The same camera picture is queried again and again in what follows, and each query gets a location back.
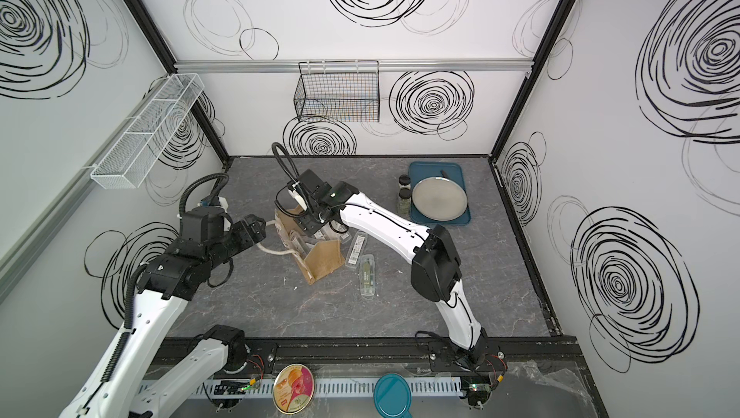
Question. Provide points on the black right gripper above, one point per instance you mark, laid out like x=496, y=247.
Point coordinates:
x=303, y=219

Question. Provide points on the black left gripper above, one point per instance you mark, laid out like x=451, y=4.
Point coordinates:
x=259, y=231

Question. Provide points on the burlap canvas tote bag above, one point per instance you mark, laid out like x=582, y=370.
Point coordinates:
x=315, y=258

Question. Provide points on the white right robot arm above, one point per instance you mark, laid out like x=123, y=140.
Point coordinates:
x=435, y=263

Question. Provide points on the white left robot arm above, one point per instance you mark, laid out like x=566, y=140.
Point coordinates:
x=156, y=295

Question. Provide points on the clear compass case white label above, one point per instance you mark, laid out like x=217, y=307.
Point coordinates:
x=355, y=250

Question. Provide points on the teal plastic tray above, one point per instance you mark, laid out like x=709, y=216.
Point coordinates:
x=422, y=170

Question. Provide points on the grey round plate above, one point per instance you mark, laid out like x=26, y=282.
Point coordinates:
x=440, y=199

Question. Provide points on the round tin pink lid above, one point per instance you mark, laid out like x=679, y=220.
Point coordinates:
x=294, y=389

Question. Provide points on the teal round lid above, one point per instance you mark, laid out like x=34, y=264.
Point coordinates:
x=392, y=397

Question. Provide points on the black wire basket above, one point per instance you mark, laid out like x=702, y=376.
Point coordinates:
x=343, y=97

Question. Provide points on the white wire shelf basket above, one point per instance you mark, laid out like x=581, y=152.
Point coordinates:
x=147, y=134

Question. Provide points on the aluminium wall rail back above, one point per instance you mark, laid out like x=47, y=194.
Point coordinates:
x=235, y=66

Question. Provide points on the aluminium wall rail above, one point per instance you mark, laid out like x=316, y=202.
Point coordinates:
x=22, y=256
x=235, y=66

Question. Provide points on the white slotted cable duct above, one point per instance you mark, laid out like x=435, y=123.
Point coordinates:
x=329, y=388

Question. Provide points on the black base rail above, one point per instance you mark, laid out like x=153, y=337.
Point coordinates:
x=435, y=354

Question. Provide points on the aluminium wall rail left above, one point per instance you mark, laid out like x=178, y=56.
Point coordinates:
x=22, y=256

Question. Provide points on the black corner frame post left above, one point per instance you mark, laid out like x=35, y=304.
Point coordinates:
x=164, y=54

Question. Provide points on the black corner frame post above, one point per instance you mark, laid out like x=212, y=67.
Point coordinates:
x=164, y=54
x=555, y=26

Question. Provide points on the black corner frame post right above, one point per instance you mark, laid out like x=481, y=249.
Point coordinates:
x=555, y=26

